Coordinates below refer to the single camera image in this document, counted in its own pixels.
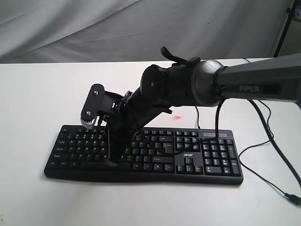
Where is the black acer keyboard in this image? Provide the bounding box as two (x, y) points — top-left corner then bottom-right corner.
(44, 125), (244, 185)

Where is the grey backdrop cloth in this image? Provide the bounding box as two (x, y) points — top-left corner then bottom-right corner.
(0, 0), (293, 64)

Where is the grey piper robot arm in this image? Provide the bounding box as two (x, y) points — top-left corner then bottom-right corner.
(107, 54), (301, 165)

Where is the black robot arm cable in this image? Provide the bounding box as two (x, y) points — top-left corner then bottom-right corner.
(131, 96), (301, 189)

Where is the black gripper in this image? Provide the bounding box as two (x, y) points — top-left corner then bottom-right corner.
(105, 90), (172, 167)

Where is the black keyboard cable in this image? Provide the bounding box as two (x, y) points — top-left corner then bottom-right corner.
(194, 58), (288, 196)

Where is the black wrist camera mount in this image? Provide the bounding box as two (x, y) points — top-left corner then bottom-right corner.
(80, 84), (123, 129)

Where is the black usb plug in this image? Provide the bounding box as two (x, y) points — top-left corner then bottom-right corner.
(285, 193), (301, 206)

